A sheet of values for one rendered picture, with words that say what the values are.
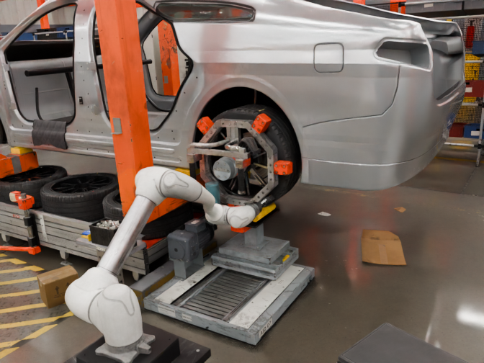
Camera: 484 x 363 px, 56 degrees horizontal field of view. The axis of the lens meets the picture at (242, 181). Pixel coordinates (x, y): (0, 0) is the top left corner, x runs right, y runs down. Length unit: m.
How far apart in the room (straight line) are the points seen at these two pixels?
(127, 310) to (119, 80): 1.34
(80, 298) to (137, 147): 1.05
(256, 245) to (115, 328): 1.45
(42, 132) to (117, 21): 1.82
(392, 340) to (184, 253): 1.41
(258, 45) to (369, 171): 0.96
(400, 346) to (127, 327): 1.12
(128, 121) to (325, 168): 1.16
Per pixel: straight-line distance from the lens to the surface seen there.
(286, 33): 2.69
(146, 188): 2.17
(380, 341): 2.13
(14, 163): 4.60
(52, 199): 3.84
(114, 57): 2.73
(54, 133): 4.16
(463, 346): 2.80
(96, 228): 2.87
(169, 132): 3.26
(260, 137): 2.70
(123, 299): 1.92
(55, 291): 3.25
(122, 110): 2.75
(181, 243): 2.95
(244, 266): 3.10
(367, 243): 3.77
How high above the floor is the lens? 1.59
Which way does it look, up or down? 17 degrees down
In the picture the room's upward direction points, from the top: 3 degrees counter-clockwise
